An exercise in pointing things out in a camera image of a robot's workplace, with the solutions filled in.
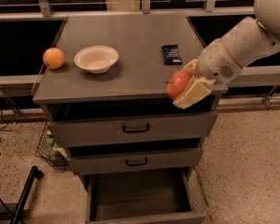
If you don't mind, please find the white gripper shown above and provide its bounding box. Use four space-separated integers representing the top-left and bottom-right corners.
173 38 243 109

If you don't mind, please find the red apple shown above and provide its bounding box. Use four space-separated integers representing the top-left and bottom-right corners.
166 70 192 100

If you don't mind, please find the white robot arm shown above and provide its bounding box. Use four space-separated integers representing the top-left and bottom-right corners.
173 0 280 109

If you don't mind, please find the grey top drawer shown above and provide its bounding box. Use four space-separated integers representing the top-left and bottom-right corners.
49 111 217 147

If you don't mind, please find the grey drawer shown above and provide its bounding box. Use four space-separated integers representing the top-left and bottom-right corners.
68 147 203 175
85 168 205 224
49 111 217 147

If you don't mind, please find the grey middle drawer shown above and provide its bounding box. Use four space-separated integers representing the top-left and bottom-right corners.
68 147 203 175

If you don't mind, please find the grey drawer cabinet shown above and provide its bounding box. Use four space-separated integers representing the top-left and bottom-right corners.
32 13 229 176

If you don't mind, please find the grey bottom drawer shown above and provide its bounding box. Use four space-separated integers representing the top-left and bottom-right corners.
85 168 205 224

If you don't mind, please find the dark blue snack packet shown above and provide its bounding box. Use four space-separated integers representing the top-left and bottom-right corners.
161 45 182 65

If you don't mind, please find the white paper bowl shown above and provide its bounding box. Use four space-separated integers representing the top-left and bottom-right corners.
74 46 119 74

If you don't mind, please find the orange fruit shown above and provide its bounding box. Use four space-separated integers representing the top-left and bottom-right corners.
43 48 65 69

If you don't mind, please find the black metal pole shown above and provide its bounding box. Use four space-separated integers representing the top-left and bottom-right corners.
10 166 44 224

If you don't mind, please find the black top drawer handle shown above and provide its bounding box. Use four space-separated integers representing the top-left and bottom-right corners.
122 124 150 133

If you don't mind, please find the black drawer handle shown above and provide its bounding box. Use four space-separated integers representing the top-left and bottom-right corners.
125 158 148 167
122 124 150 133

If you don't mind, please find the black middle drawer handle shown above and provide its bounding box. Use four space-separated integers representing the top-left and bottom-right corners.
125 158 148 167

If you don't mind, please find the black wire basket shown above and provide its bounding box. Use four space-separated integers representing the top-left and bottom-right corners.
35 124 68 168

